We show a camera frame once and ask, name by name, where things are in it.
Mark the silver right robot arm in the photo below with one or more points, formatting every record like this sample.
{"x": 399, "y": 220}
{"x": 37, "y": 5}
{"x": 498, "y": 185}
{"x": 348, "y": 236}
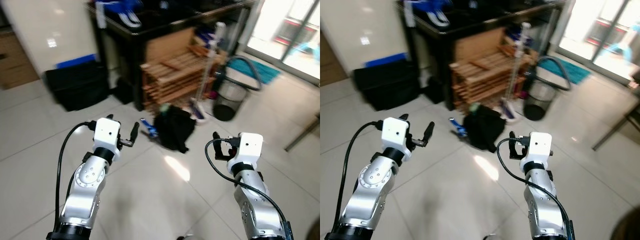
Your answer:
{"x": 542, "y": 210}
{"x": 255, "y": 210}

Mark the blue and white cloth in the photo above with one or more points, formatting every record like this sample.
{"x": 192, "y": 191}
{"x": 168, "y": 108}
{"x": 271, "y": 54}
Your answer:
{"x": 437, "y": 19}
{"x": 127, "y": 17}

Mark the small blue toy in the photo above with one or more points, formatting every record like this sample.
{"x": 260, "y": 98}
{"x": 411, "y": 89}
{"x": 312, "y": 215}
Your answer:
{"x": 150, "y": 130}
{"x": 459, "y": 130}

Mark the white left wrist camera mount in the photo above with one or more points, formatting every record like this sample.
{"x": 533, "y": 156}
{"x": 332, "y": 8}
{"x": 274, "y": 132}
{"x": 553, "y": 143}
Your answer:
{"x": 395, "y": 132}
{"x": 106, "y": 132}

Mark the white pole mop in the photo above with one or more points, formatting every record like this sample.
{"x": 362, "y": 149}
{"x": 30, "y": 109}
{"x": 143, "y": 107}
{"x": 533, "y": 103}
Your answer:
{"x": 212, "y": 55}
{"x": 521, "y": 55}

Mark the teal floor mat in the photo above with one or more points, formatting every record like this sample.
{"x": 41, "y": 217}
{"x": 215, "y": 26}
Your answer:
{"x": 267, "y": 74}
{"x": 577, "y": 74}

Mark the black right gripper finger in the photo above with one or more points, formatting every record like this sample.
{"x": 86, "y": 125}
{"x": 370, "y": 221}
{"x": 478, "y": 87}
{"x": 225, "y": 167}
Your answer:
{"x": 513, "y": 139}
{"x": 217, "y": 139}

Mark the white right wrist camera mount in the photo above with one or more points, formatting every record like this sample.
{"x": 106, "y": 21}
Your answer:
{"x": 537, "y": 146}
{"x": 248, "y": 147}

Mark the grey metal furniture leg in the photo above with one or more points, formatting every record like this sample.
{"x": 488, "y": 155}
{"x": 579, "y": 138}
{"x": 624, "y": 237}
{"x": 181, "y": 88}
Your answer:
{"x": 610, "y": 135}
{"x": 300, "y": 137}

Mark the wooden cabinet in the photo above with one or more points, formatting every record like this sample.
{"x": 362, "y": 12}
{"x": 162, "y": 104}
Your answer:
{"x": 326, "y": 67}
{"x": 15, "y": 62}

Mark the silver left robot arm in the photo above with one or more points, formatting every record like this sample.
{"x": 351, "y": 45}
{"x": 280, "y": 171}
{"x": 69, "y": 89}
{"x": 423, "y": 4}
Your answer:
{"x": 372, "y": 185}
{"x": 82, "y": 185}

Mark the wooden slat rack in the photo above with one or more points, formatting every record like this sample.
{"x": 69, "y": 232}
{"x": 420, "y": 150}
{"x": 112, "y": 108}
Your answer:
{"x": 170, "y": 80}
{"x": 480, "y": 80}

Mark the brown cardboard sheet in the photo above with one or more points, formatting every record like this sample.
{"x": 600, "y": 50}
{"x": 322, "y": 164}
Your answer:
{"x": 477, "y": 47}
{"x": 167, "y": 47}

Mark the flat blue board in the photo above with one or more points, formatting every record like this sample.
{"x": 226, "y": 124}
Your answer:
{"x": 75, "y": 61}
{"x": 385, "y": 60}

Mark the black storage box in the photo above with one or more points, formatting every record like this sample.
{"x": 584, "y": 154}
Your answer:
{"x": 385, "y": 87}
{"x": 77, "y": 87}

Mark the glass sliding door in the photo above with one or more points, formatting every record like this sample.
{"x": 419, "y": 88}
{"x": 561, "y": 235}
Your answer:
{"x": 290, "y": 30}
{"x": 600, "y": 30}

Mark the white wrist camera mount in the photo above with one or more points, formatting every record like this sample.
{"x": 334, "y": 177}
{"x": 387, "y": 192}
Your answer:
{"x": 395, "y": 132}
{"x": 537, "y": 146}
{"x": 248, "y": 147}
{"x": 106, "y": 132}

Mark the black glossy table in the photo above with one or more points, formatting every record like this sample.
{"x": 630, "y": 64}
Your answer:
{"x": 460, "y": 22}
{"x": 150, "y": 22}

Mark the black fabric bag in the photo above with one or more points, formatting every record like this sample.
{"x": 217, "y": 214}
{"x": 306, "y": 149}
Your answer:
{"x": 175, "y": 127}
{"x": 484, "y": 127}

